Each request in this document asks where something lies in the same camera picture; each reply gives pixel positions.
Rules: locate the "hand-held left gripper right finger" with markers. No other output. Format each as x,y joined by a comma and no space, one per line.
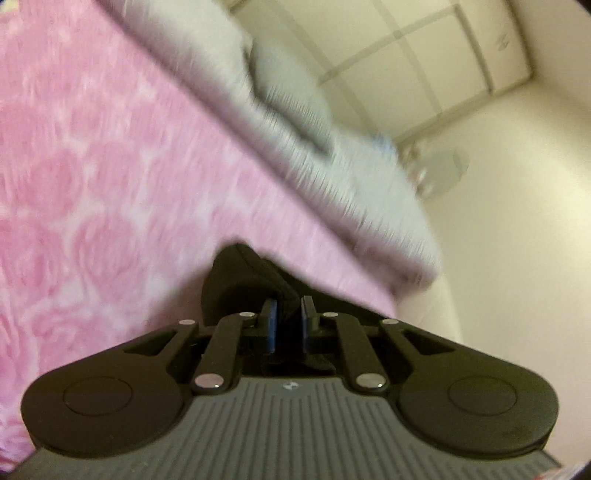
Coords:
306,325

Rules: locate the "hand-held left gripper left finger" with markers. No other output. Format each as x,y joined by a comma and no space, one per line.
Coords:
270,325

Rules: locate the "black garment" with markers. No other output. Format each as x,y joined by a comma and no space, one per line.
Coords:
249,284

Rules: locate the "light grey quilt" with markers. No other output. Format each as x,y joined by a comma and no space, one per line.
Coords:
341,184

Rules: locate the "pink floral blanket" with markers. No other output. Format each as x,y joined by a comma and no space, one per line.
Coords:
120,194

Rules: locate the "pale pillow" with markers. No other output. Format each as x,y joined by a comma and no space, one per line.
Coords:
288,92

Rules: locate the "cream headboard cushion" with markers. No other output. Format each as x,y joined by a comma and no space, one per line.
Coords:
221,41

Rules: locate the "white wardrobe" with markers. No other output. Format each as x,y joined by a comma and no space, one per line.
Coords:
415,50

